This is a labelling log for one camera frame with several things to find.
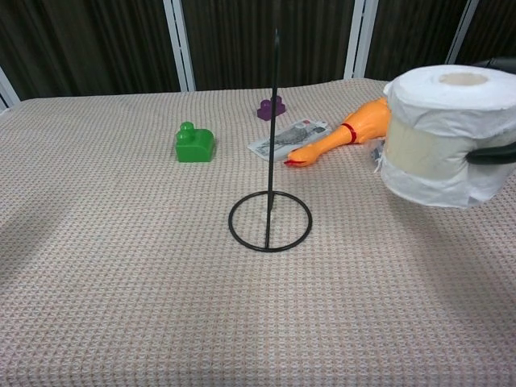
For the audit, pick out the white toilet paper roll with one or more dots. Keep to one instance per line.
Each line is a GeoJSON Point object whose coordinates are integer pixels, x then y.
{"type": "Point", "coordinates": [427, 133]}

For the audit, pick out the right black grey robot hand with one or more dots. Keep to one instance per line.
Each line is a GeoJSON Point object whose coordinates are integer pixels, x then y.
{"type": "Point", "coordinates": [496, 154]}

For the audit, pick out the clear blister pack with card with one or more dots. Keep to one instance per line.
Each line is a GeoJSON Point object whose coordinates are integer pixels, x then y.
{"type": "Point", "coordinates": [298, 135]}

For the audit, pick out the white partition frame post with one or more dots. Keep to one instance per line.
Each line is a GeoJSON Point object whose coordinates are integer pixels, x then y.
{"type": "Point", "coordinates": [179, 44]}
{"type": "Point", "coordinates": [463, 30]}
{"type": "Point", "coordinates": [360, 38]}
{"type": "Point", "coordinates": [7, 90]}

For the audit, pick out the purple toy building block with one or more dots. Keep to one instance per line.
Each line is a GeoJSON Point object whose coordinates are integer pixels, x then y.
{"type": "Point", "coordinates": [266, 109]}

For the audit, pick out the green toy building block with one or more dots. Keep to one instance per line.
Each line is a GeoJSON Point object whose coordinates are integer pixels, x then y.
{"type": "Point", "coordinates": [195, 147]}

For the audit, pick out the beige woven tablecloth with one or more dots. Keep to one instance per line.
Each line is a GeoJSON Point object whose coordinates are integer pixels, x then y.
{"type": "Point", "coordinates": [141, 262]}

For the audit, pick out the orange rubber chicken toy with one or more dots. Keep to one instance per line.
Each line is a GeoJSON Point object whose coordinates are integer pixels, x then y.
{"type": "Point", "coordinates": [363, 123]}

